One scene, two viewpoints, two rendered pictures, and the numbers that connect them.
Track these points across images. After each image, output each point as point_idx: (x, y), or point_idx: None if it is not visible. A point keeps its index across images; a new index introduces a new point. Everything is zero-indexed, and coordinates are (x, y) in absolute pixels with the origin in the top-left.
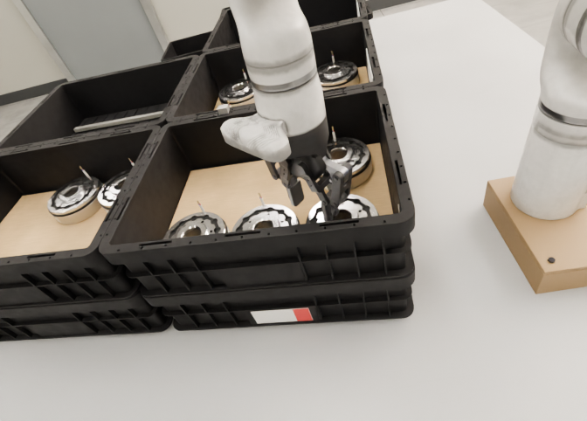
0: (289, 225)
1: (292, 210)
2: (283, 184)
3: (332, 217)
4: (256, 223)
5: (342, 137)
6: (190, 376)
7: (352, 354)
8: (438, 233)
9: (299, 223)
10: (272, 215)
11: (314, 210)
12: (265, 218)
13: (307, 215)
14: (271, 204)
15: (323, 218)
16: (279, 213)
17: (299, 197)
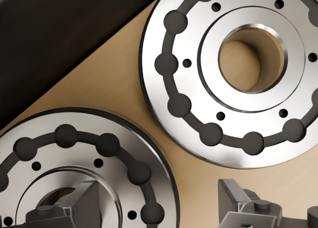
0: None
1: (225, 166)
2: (264, 202)
3: (62, 197)
4: (285, 59)
5: None
6: None
7: None
8: None
9: (179, 144)
10: (269, 117)
11: (164, 206)
12: (272, 88)
13: (170, 179)
14: (305, 148)
15: (94, 184)
16: (256, 139)
17: (221, 210)
